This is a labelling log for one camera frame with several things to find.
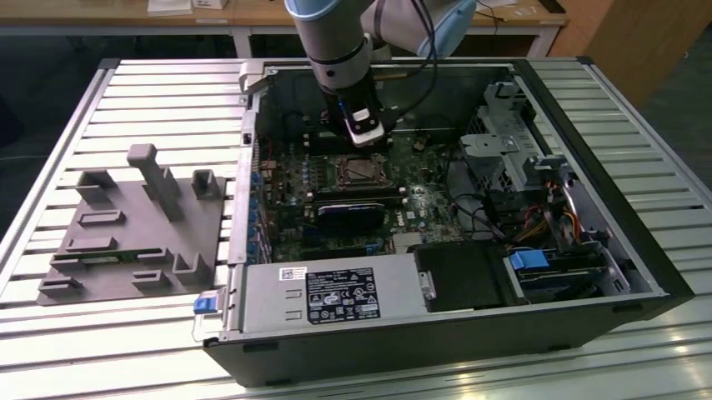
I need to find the silver topped CPU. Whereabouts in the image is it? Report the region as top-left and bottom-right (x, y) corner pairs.
(344, 160), (380, 183)

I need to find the metal socket cover frame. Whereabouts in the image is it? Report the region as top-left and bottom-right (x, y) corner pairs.
(336, 156), (389, 188)

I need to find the CPU socket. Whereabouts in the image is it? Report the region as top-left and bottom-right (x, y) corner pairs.
(332, 154), (391, 189)

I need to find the black graphics card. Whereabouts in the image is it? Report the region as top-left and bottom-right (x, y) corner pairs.
(317, 202), (388, 230)

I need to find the green motherboard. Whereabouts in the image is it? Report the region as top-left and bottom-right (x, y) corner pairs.
(257, 127), (468, 268)

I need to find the metal drive cage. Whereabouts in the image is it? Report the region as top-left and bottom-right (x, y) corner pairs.
(459, 81), (564, 193)

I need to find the silver finned heat sink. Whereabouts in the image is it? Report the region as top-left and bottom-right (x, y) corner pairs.
(391, 232), (429, 252)

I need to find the black plastic box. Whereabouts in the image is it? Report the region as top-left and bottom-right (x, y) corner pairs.
(415, 242), (519, 313)

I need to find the grey parts rack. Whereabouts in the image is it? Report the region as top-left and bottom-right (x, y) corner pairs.
(34, 142), (230, 308)

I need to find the silver power supply unit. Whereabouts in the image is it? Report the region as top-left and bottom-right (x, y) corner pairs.
(221, 252), (435, 337)

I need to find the hard disk in blue carrier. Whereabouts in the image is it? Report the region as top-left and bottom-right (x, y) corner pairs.
(507, 248), (614, 304)

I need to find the green RAM stick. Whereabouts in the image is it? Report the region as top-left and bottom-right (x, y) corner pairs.
(54, 248), (168, 263)

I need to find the blue plastic latch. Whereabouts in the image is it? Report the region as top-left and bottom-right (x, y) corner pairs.
(193, 292), (221, 314)

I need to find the wooden desk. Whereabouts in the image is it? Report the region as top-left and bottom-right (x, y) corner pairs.
(0, 0), (570, 58)

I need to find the wooden cabinet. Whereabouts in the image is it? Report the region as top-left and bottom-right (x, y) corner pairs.
(578, 0), (712, 110)

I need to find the black PC case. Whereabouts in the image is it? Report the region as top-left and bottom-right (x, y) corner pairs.
(192, 56), (697, 388)

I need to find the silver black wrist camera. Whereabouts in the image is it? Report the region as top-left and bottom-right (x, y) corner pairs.
(343, 107), (388, 147)

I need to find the black wire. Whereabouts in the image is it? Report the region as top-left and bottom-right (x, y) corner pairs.
(449, 192), (487, 233)
(471, 207), (512, 243)

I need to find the coloured power wire bundle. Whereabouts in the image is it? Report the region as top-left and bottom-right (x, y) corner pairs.
(515, 199), (590, 251)

